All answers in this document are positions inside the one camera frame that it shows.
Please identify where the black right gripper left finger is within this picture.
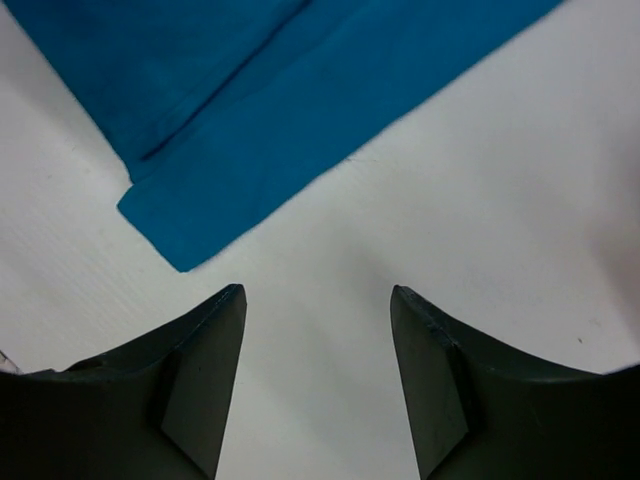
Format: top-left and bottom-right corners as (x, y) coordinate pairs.
(1, 284), (247, 479)

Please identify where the teal blue t shirt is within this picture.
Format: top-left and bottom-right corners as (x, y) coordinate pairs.
(7, 1), (554, 272)

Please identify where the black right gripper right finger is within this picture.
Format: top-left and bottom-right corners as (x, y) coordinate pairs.
(390, 286), (639, 479)

